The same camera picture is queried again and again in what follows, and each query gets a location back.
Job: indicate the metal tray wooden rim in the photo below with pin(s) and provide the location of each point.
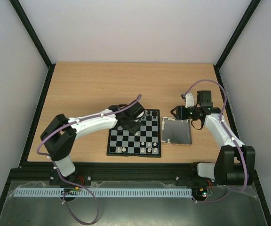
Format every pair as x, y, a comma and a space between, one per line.
178, 131

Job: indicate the white slotted cable duct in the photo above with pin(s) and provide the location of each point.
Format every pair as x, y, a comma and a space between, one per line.
106, 192

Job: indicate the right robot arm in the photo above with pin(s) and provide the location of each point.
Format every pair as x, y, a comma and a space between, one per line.
236, 161

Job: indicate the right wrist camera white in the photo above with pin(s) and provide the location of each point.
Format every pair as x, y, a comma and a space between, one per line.
188, 99

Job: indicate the black white chessboard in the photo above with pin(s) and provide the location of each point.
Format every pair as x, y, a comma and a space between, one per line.
149, 132

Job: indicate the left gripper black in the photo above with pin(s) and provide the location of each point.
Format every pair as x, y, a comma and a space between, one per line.
135, 129

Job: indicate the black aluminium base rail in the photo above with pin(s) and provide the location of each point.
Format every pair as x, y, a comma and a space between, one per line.
179, 174

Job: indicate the purple cable floor loop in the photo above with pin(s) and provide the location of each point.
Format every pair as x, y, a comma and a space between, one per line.
81, 208

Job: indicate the black frame post right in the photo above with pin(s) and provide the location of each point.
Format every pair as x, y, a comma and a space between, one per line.
237, 32

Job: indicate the black rook right corner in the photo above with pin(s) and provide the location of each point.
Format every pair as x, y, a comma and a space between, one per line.
154, 114

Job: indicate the black frame post left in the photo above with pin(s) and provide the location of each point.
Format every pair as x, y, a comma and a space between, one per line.
31, 31

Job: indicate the black frame post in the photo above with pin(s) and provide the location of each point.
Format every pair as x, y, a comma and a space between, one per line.
237, 32
31, 31

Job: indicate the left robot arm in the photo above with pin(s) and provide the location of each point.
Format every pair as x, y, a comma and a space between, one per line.
60, 135

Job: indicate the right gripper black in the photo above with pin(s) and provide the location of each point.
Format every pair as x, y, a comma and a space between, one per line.
180, 113

